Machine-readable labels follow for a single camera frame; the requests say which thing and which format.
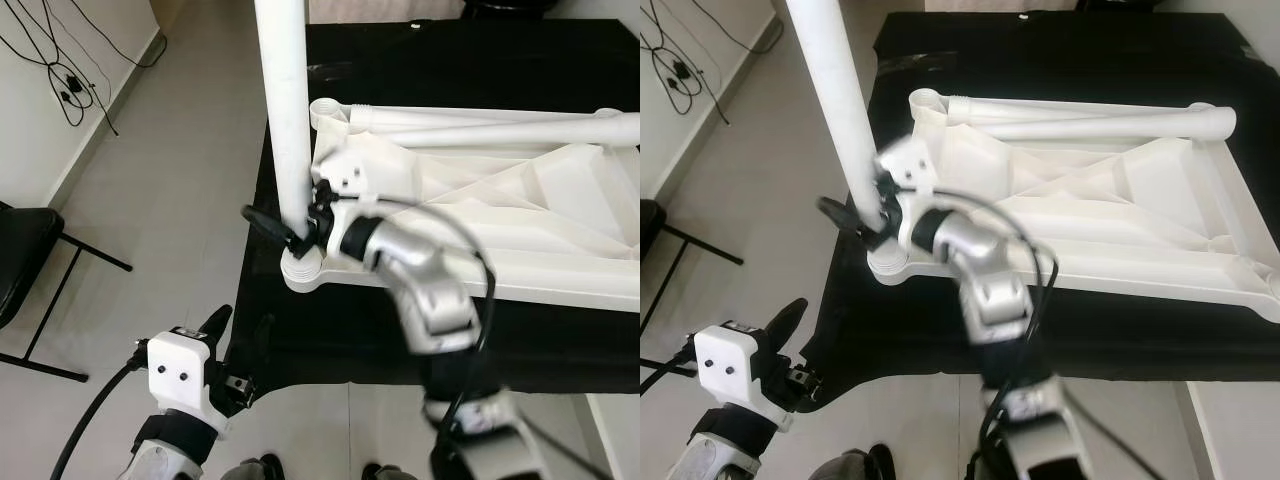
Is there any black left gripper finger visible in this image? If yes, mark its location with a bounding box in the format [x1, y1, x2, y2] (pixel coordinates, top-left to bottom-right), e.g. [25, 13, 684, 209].
[250, 315, 276, 376]
[765, 298, 809, 353]
[802, 326, 832, 378]
[200, 305, 234, 349]

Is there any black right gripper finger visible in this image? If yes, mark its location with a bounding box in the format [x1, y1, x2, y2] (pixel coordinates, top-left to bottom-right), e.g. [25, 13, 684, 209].
[243, 205, 311, 253]
[815, 195, 882, 244]

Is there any black folding chair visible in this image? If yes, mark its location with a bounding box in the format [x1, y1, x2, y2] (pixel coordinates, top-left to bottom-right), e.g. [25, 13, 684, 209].
[0, 200, 133, 383]
[640, 198, 746, 331]

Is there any white plastic table top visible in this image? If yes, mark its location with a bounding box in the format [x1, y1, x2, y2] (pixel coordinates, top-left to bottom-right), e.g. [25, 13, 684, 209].
[868, 88, 1280, 326]
[280, 98, 641, 313]

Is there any black floor mat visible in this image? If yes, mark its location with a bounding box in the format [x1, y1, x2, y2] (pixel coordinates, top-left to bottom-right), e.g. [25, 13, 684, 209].
[800, 10, 1280, 386]
[240, 20, 641, 396]

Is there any patterned floor rug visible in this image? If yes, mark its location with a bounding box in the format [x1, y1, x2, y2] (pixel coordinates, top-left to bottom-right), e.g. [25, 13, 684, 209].
[950, 0, 1081, 13]
[305, 0, 469, 25]

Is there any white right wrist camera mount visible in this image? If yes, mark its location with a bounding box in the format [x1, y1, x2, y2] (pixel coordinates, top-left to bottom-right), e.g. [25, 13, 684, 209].
[315, 150, 386, 216]
[878, 133, 941, 201]

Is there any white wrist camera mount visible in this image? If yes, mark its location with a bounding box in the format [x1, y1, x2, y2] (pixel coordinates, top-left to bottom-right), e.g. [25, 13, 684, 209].
[147, 328, 231, 436]
[878, 133, 941, 201]
[693, 322, 801, 436]
[315, 150, 386, 216]

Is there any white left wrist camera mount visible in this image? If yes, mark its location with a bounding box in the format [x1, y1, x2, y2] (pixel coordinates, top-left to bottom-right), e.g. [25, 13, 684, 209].
[147, 328, 231, 436]
[693, 322, 801, 436]

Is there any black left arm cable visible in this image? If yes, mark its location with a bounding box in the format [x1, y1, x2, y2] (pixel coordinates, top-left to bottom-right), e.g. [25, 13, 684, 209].
[640, 340, 699, 396]
[50, 340, 153, 480]

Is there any black wall power cable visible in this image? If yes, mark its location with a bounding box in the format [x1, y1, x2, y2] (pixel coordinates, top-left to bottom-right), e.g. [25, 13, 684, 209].
[640, 0, 783, 126]
[0, 0, 166, 136]

